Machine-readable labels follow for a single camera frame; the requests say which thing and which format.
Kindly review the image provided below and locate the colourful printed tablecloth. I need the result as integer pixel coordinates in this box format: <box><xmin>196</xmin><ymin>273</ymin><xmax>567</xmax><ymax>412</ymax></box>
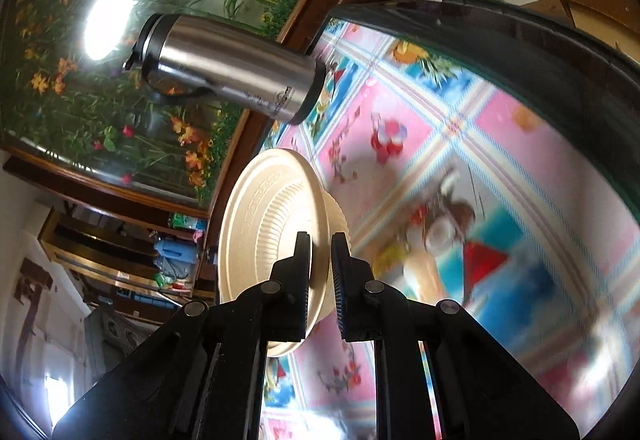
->
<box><xmin>260</xmin><ymin>17</ymin><xmax>633</xmax><ymax>440</ymax></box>

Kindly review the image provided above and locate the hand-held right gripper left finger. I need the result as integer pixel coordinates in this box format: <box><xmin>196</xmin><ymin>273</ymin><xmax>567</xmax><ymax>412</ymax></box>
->
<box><xmin>52</xmin><ymin>231</ymin><xmax>314</xmax><ymax>440</ymax></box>

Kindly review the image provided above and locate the green white bag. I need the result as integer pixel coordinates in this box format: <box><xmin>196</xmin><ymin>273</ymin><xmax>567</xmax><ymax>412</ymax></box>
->
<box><xmin>170</xmin><ymin>214</ymin><xmax>208</xmax><ymax>233</ymax></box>

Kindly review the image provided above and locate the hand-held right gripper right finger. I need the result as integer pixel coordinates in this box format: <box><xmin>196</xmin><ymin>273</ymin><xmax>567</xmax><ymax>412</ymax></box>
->
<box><xmin>331</xmin><ymin>232</ymin><xmax>582</xmax><ymax>440</ymax></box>

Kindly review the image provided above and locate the blue bag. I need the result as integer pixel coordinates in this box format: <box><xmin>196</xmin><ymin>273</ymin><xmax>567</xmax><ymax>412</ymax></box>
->
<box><xmin>154</xmin><ymin>240</ymin><xmax>197</xmax><ymax>279</ymax></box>

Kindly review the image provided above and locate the grey appliance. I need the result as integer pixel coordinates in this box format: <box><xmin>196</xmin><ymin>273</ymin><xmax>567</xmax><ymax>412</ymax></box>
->
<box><xmin>82</xmin><ymin>305</ymin><xmax>171</xmax><ymax>381</ymax></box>

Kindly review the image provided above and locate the cream disposable plate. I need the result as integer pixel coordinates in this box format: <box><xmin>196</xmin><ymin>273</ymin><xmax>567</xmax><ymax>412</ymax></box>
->
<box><xmin>320</xmin><ymin>190</ymin><xmax>352</xmax><ymax>257</ymax></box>
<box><xmin>217</xmin><ymin>148</ymin><xmax>332</xmax><ymax>359</ymax></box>

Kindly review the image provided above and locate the stainless steel thermos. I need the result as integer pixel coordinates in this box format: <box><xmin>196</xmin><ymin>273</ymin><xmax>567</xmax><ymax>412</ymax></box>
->
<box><xmin>121</xmin><ymin>13</ymin><xmax>329</xmax><ymax>126</ymax></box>

